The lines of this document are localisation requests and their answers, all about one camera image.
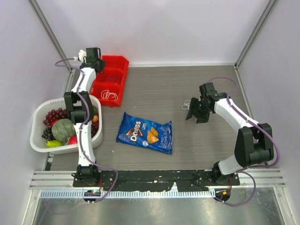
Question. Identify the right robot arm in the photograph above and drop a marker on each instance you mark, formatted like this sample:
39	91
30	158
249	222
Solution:
253	143

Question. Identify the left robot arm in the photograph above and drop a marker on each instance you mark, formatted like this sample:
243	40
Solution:
80	111

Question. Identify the slotted cable duct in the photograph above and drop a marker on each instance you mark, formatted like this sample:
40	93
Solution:
88	194

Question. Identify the green avocado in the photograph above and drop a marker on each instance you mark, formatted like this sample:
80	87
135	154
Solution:
95	110

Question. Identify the red plastic bin rack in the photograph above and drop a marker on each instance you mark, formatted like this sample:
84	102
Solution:
109	85

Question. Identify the purple grape bunch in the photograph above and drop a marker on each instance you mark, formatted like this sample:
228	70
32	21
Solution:
54	115

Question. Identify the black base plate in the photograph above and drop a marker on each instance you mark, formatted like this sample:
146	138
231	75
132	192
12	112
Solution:
152	180

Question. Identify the white fruit basket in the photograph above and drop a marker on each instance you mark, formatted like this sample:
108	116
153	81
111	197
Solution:
39	144

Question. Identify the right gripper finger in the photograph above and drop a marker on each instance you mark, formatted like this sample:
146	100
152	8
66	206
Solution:
192	109
202	119

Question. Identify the dark grape bunch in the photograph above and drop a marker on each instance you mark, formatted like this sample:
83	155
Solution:
47	133

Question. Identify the blue Doritos chip bag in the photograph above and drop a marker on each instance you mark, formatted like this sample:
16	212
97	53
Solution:
144	133

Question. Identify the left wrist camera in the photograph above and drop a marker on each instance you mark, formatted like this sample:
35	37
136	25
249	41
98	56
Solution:
81	56

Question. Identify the red-yellow peaches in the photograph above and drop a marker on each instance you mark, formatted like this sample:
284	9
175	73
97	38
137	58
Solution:
95	118

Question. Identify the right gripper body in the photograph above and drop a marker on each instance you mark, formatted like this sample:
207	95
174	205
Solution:
202	108

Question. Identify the green melon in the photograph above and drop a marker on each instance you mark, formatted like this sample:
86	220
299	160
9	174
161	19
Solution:
63	129

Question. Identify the yellow-green pear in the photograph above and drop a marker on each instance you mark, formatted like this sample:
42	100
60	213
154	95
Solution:
53	143

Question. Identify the red apple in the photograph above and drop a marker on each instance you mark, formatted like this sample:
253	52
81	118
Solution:
73	140

